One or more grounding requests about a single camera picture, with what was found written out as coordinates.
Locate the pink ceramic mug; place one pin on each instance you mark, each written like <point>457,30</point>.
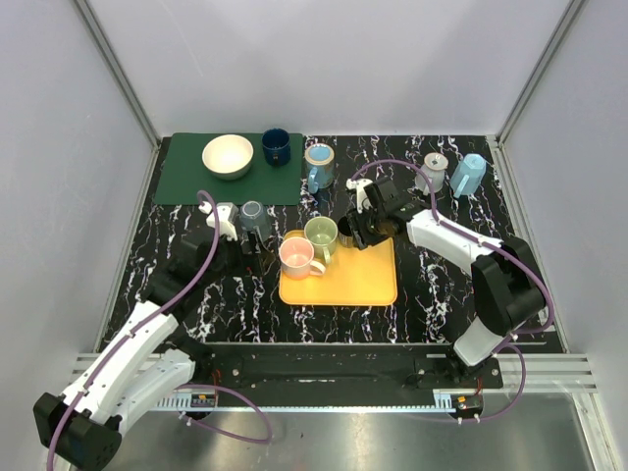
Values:
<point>298,261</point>

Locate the pale grey-blue mug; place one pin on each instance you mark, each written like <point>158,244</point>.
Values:
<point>434,167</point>

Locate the light green ceramic mug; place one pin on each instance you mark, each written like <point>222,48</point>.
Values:
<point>323,233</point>

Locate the black dark red mug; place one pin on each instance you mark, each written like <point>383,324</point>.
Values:
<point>345,234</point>

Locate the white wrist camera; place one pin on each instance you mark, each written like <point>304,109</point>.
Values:
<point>358,187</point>
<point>226,221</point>

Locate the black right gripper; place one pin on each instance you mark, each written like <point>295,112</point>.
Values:
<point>361,237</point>

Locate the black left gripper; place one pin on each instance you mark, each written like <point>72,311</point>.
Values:
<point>250,243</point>

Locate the yellow plastic tray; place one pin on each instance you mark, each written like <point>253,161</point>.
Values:
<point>354,278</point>

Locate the slotted cable duct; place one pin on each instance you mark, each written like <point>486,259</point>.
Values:
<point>316,397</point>

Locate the grey faceted mug white inside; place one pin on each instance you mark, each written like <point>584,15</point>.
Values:
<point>255,219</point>

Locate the dark blue mug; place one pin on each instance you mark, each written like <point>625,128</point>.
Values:
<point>276,147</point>

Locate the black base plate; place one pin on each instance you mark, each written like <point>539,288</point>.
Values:
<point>357,366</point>

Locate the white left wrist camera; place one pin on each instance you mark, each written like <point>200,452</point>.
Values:
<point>226,221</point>

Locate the left aluminium frame post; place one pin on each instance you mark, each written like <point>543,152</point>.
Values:
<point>114,66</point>

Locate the blue mug orange inside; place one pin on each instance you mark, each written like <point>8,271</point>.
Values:
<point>320,162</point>

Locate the right aluminium frame post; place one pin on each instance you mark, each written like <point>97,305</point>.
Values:
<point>562,28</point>

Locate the cream ceramic bowl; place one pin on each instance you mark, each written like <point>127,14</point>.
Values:
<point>228,157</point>

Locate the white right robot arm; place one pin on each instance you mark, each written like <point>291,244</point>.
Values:
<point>507,287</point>

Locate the aluminium frame post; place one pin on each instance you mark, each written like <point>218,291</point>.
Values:
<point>114,66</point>
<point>562,28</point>

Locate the light blue faceted mug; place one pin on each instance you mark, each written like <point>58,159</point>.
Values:
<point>468,175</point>

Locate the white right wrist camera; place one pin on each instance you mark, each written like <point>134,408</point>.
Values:
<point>358,187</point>

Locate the green table mat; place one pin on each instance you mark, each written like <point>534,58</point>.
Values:
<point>183,174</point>

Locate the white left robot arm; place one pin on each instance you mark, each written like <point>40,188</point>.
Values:
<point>147,360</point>

